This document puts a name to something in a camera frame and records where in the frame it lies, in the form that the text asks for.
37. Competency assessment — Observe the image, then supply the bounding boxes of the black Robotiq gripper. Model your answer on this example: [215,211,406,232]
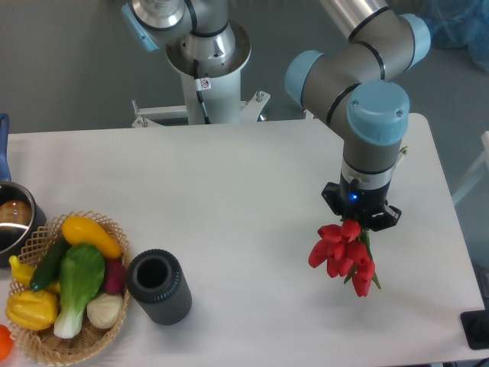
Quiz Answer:
[321,177,402,231]

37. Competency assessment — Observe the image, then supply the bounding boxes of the red tulip bouquet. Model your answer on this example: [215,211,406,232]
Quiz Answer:
[308,147,407,297]

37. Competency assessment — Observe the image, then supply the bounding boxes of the dark grey ribbed vase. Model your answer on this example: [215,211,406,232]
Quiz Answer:
[126,248,193,326]

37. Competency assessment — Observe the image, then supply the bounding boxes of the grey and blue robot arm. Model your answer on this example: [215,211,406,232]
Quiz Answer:
[121,1,431,231]

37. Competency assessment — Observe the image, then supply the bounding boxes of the black device at table edge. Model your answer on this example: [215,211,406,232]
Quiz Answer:
[460,310,488,350]

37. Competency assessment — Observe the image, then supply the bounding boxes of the blue plastic bag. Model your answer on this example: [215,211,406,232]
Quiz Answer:
[418,1,488,72]

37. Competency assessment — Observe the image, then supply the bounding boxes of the red radish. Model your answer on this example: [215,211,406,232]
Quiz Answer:
[103,260,126,294]

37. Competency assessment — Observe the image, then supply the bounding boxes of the white garlic bulb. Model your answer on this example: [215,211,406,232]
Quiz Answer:
[86,293,123,330]

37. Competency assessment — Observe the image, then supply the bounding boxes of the green bok choy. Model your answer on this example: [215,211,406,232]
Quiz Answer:
[53,243,105,339]

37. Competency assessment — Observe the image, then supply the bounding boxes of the yellow squash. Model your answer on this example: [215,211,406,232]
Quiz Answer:
[61,216,122,260]

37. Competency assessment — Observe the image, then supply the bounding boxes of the green cucumber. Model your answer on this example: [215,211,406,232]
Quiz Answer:
[29,235,71,291]

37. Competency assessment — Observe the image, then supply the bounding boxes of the small yellow gourd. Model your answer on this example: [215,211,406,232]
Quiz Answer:
[8,255,60,295]

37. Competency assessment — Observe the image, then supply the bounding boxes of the woven wicker basket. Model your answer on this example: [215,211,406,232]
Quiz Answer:
[8,210,131,366]

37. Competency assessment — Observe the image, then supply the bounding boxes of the yellow bell pepper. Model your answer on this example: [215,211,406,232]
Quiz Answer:
[5,291,58,331]

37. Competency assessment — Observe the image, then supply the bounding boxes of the orange fruit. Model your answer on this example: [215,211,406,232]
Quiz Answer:
[0,324,14,362]

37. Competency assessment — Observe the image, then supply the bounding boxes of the white frame at right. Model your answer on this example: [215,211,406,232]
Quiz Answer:
[452,131,488,206]

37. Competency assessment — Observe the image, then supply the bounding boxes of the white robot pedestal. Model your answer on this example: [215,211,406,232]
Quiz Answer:
[132,20,270,128]

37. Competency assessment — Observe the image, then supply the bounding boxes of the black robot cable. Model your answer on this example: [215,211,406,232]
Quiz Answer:
[192,59,212,125]

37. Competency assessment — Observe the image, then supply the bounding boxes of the steel pot with blue handle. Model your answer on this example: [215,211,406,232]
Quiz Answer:
[1,113,46,268]

